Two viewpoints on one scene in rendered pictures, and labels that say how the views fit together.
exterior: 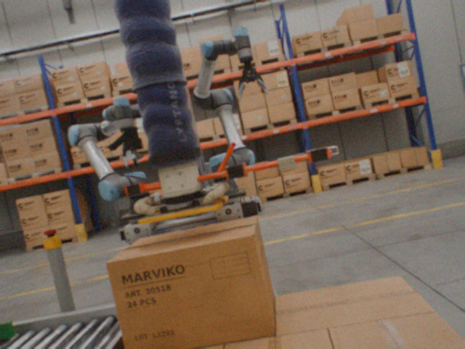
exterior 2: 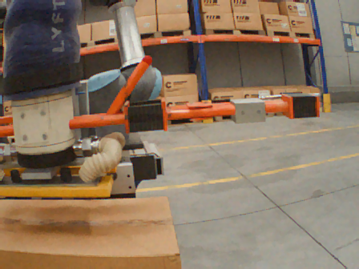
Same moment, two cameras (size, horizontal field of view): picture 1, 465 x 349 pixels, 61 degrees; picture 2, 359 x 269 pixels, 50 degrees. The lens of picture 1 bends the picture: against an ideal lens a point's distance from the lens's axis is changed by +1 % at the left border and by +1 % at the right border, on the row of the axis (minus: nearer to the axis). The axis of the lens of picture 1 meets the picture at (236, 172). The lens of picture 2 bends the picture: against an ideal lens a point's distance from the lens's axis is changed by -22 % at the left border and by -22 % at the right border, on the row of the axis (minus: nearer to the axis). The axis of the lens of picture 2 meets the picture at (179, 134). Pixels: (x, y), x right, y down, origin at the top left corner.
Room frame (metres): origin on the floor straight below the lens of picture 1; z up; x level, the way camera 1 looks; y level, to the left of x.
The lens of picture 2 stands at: (0.70, 0.09, 1.31)
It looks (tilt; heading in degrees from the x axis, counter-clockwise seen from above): 10 degrees down; 351
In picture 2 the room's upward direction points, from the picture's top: 4 degrees counter-clockwise
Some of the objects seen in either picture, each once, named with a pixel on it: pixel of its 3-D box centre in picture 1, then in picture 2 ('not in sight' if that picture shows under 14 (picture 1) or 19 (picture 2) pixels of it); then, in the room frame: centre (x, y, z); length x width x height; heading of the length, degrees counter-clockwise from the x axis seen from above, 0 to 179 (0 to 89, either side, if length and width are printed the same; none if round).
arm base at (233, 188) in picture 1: (224, 185); (106, 125); (2.26, 0.08, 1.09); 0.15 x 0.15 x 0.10
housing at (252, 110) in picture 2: (286, 163); (248, 110); (1.65, -0.22, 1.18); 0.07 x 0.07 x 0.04; 83
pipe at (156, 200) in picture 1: (183, 197); (45, 154); (1.71, 0.25, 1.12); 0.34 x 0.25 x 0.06; 83
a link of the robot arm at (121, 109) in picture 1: (122, 109); not in sight; (2.00, 0.49, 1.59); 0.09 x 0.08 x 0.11; 45
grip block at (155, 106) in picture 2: (236, 171); (145, 114); (1.68, 0.00, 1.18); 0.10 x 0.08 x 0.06; 173
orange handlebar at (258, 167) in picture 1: (228, 172); (123, 110); (1.80, 0.04, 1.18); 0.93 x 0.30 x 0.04; 83
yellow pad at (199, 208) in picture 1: (180, 209); (39, 180); (1.61, 0.26, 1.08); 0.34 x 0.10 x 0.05; 83
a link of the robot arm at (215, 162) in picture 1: (221, 165); (106, 90); (2.26, 0.07, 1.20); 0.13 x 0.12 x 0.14; 115
